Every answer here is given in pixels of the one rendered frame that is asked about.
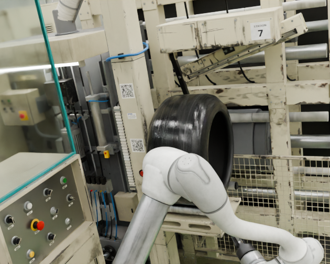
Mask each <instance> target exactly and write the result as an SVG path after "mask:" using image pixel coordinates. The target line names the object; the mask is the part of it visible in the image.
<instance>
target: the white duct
mask: <svg viewBox="0 0 330 264"><path fill-rule="evenodd" d="M80 1H81V0H59V2H58V5H57V8H56V9H57V10H58V15H59V16H58V19H60V20H64V21H68V20H73V19H74V17H75V14H76V11H77V10H76V9H77V8H78V6H79V4H80Z"/></svg>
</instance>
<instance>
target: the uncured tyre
mask: <svg viewBox="0 0 330 264"><path fill-rule="evenodd" d="M158 147H172V148H176V149H179V150H182V151H185V152H187V153H194V154H196V155H199V156H200V157H202V158H203V159H205V160H206V161H207V162H208V163H209V164H210V165H211V167H212V168H213V169H214V171H215V172H216V174H217V175H218V177H219V178H220V180H221V182H222V183H223V186H224V188H225V191H227V189H228V186H229V183H230V179H231V176H232V170H233V162H234V135H233V127H232V121H231V118H230V115H229V112H228V109H227V107H226V106H225V104H224V103H223V102H222V101H221V100H220V99H219V98H218V97H216V96H215V95H211V94H182V95H174V96H171V97H169V98H167V99H165V100H164V101H163V102H162V103H161V105H160V106H159V107H158V108H157V110H156V111H155V113H154V115H153V117H152V119H151V122H150V125H149V129H148V135H147V145H146V154H147V153H148V152H149V151H151V150H153V149H155V148H158ZM175 204H181V205H193V206H196V205H195V204H194V203H193V202H190V201H188V200H187V199H185V198H183V197H182V196H181V197H180V198H179V199H178V201H177V202H176V203H175Z"/></svg>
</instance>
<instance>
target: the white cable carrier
mask: <svg viewBox="0 0 330 264"><path fill-rule="evenodd" d="M114 109H120V105H117V106H115V107H114ZM115 115H116V116H115V117H116V121H117V127H118V129H119V131H118V132H119V135H120V141H121V142H120V143H121V146H122V149H123V155H124V160H125V163H126V164H125V166H126V171H127V174H128V175H127V176H128V179H129V180H128V181H129V184H130V185H129V186H136V185H135V179H134V174H133V169H132V166H131V160H130V155H129V150H128V145H127V140H126V134H125V129H124V124H123V119H122V114H121V111H117V112H115Z"/></svg>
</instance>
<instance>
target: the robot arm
mask: <svg viewBox="0 0 330 264"><path fill-rule="evenodd" d="M142 171H143V179H142V186H141V188H142V192H143V195H142V197H141V199H140V201H139V204H138V206H137V208H136V211H135V213H134V215H133V217H132V219H131V222H130V224H129V226H128V229H127V231H126V234H125V236H124V238H123V240H122V243H121V245H120V247H119V249H118V252H117V254H116V256H115V258H114V261H113V263H112V264H145V263H146V261H147V258H148V256H149V254H150V251H151V249H152V247H153V245H154V242H155V240H156V238H157V236H158V233H159V230H160V228H161V226H162V224H163V221H164V219H165V217H166V215H167V212H168V210H169V208H170V205H173V204H174V203H176V202H177V201H178V199H179V198H180V197H181V196H182V197H183V198H185V199H187V200H188V201H190V202H193V203H194V204H195V205H196V206H197V207H198V208H199V209H200V211H201V212H202V213H203V214H205V215H206V216H207V217H208V218H209V219H210V220H211V221H212V222H213V223H214V224H215V225H216V226H218V227H219V228H220V229H221V230H222V231H224V232H225V233H227V234H229V235H230V236H231V238H232V240H233V242H234V244H235V246H236V248H237V251H236V255H237V257H238V258H239V260H240V263H241V264H319V263H320V262H321V261H322V259H323V257H324V249H323V247H322V245H321V244H320V243H319V241H318V240H316V239H314V238H311V237H307V238H302V239H300V238H297V237H294V236H293V235H292V234H291V233H289V232H288V231H286V230H283V229H280V228H276V227H271V226H267V225H261V224H257V223H252V222H247V221H244V220H241V219H239V218H237V217H236V216H235V214H234V212H233V209H232V207H231V204H230V201H229V198H228V195H227V193H226V191H225V188H224V186H223V183H222V182H221V180H220V178H219V177H218V175H217V174H216V172H215V171H214V169H213V168H212V167H211V165H210V164H209V163H208V162H207V161H206V160H205V159H203V158H202V157H200V156H199V155H196V154H194V153H187V152H185V151H182V150H179V149H176V148H172V147H158V148H155V149H153V150H151V151H149V152H148V153H147V154H146V155H145V157H144V159H143V162H142ZM244 239H247V240H255V241H262V242H267V243H274V244H279V245H280V247H279V255H278V256H277V257H276V258H274V259H273V260H271V261H268V262H266V260H265V259H264V257H263V256H262V255H261V253H260V252H259V251H257V250H255V248H254V247H253V245H252V244H250V243H247V244H246V243H245V242H244Z"/></svg>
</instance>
